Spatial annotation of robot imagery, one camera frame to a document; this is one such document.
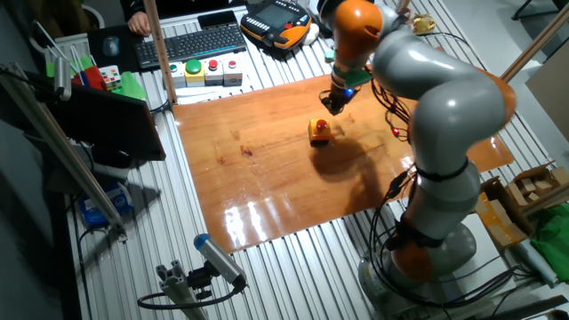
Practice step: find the grey box with red button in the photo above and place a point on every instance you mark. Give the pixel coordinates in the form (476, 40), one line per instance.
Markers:
(213, 72)
(233, 72)

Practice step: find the white paper sheet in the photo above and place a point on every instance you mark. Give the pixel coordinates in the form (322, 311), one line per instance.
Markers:
(209, 94)

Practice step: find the crumpled gold foil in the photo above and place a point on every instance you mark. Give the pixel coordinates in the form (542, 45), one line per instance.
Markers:
(423, 23)

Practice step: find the light wooden pole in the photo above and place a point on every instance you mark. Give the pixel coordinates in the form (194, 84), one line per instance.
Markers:
(161, 49)
(535, 42)

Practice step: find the brown cardboard panel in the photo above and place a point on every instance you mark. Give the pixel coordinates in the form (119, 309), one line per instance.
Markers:
(551, 95)

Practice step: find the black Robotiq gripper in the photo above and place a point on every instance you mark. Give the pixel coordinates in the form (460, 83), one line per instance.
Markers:
(342, 95)

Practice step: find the blue plastic package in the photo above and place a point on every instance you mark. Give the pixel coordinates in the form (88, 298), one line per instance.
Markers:
(104, 206)

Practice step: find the grey computer mouse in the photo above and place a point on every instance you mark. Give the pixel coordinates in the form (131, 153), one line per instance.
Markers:
(111, 45)

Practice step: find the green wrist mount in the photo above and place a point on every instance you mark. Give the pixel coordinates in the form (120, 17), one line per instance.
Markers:
(355, 77)

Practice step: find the cardboard box with wood blocks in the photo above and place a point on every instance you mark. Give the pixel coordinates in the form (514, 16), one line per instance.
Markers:
(535, 184)

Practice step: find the green paper sheet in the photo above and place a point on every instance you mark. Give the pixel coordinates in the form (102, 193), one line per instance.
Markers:
(131, 86)

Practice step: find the brown wooden board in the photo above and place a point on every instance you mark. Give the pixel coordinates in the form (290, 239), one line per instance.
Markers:
(249, 186)

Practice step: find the black flat monitor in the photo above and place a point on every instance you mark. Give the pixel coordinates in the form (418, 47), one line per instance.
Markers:
(106, 122)

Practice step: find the long aluminium frame bar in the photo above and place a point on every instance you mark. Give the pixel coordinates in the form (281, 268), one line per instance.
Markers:
(58, 146)

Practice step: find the open brown cardboard box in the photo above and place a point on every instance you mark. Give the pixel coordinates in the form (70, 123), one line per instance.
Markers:
(500, 218)

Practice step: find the grey camera with blue end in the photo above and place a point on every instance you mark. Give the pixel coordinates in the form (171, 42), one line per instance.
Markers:
(218, 259)

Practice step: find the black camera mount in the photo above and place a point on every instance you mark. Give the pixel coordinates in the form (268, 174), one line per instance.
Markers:
(200, 280)

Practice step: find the grey and orange KUKA arm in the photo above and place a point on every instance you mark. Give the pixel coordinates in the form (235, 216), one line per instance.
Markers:
(444, 111)

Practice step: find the silver cylinder device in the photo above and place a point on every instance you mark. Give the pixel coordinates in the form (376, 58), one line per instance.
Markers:
(62, 77)

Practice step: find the grey box with green button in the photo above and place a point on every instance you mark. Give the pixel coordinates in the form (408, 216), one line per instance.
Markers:
(178, 75)

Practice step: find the black and orange teach pendant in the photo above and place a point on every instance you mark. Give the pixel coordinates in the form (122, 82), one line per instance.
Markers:
(275, 22)

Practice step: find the yellow box with green button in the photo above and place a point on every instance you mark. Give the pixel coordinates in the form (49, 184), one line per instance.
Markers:
(194, 73)

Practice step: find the yellow box with red button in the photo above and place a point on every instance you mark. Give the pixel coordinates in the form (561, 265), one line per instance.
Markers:
(320, 131)

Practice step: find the green cloth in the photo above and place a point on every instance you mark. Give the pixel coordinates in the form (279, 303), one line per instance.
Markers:
(553, 244)

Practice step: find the short aluminium profile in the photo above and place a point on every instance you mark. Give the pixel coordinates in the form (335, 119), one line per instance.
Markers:
(178, 289)

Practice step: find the red paper piece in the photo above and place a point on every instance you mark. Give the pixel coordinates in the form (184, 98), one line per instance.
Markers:
(91, 76)

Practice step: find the person's bare hand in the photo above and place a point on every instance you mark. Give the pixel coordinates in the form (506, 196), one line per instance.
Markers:
(139, 23)

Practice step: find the Rubik's cube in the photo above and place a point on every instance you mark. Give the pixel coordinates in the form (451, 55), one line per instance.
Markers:
(110, 77)

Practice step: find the black computer keyboard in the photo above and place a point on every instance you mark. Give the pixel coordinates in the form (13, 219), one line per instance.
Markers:
(191, 44)

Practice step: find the black mouse pad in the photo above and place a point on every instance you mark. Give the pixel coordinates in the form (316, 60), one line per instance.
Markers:
(95, 53)

